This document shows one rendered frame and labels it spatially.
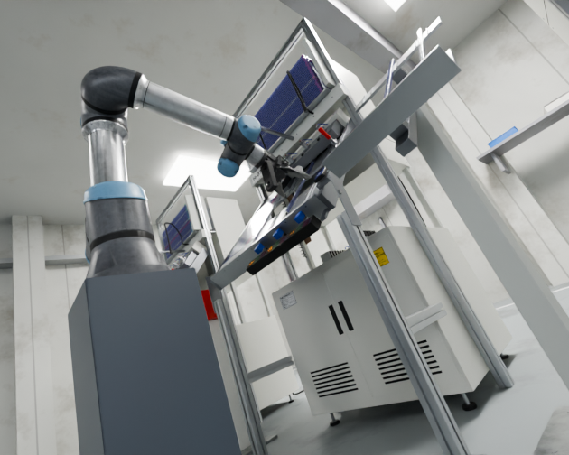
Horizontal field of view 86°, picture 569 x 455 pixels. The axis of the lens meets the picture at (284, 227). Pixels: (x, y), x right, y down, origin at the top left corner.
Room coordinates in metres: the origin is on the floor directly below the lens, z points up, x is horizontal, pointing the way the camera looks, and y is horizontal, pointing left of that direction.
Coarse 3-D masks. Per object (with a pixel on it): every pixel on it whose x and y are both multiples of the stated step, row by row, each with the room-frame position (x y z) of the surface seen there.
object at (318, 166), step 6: (330, 150) 1.16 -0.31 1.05; (324, 156) 1.17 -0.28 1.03; (318, 162) 1.18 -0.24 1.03; (306, 168) 1.31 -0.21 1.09; (312, 168) 1.20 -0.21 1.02; (318, 168) 1.13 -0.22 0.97; (312, 174) 1.16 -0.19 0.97; (294, 180) 1.35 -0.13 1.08; (300, 180) 1.25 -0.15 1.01; (306, 180) 1.18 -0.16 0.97; (312, 180) 1.25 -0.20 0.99; (294, 186) 1.25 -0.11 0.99; (306, 186) 1.27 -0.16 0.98; (276, 192) 1.53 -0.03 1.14; (288, 192) 1.27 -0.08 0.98; (300, 192) 1.29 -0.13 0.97; (270, 198) 1.58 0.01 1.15; (282, 198) 1.30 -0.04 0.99; (264, 204) 1.60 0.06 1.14
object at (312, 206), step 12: (312, 204) 0.86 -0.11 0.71; (288, 216) 0.91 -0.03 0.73; (276, 228) 0.96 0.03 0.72; (288, 228) 0.95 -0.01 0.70; (264, 240) 1.02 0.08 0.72; (276, 240) 1.00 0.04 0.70; (252, 252) 1.08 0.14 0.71; (228, 264) 1.16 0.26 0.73; (240, 264) 1.14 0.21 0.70; (216, 276) 1.24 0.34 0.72; (228, 276) 1.22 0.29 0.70
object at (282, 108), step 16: (304, 64) 1.20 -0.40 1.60; (288, 80) 1.28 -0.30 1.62; (304, 80) 1.23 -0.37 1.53; (320, 80) 1.25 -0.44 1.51; (272, 96) 1.37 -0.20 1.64; (288, 96) 1.31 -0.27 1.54; (304, 96) 1.25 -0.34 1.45; (272, 112) 1.40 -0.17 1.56; (288, 112) 1.33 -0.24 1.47; (272, 128) 1.43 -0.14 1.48; (272, 144) 1.45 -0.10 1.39
